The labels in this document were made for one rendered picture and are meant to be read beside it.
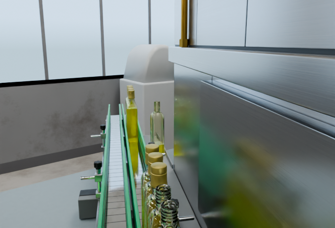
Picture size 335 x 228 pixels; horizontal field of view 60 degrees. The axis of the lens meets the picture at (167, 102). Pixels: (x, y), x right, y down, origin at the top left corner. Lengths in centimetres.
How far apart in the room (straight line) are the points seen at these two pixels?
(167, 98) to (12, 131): 175
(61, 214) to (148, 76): 225
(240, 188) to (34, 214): 96
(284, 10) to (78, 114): 342
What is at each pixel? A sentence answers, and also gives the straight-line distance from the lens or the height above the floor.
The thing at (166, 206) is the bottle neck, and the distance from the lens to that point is 53.
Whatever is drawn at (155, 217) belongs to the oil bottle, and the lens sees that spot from 58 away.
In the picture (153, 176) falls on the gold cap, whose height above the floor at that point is 114.
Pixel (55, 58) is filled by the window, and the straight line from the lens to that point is 357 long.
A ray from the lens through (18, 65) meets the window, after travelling 350.
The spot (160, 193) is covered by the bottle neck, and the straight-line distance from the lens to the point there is 56.
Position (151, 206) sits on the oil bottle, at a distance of 62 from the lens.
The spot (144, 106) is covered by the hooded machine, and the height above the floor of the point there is 72.
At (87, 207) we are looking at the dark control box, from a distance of 120.
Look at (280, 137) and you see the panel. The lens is 39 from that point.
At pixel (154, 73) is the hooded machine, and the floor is 107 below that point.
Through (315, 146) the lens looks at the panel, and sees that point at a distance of 34.
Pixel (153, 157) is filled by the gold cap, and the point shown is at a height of 116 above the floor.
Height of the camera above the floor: 141
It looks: 12 degrees down
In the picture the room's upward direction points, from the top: straight up
